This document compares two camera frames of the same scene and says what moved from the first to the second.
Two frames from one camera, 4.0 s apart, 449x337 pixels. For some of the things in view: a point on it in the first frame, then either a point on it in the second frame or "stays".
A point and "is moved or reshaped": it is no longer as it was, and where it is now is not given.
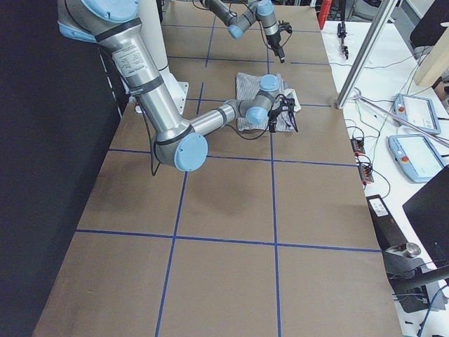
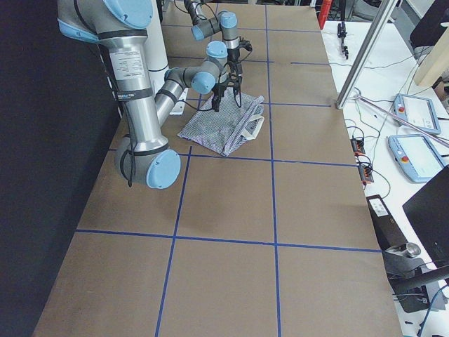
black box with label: [389, 233] stays
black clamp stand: [341, 32] stays
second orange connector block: [365, 173] stays
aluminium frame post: [386, 9] stays
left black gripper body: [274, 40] -> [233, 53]
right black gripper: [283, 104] -> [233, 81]
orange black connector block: [358, 146] stays
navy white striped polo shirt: [247, 86] is moved or reshaped
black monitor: [429, 210] stays
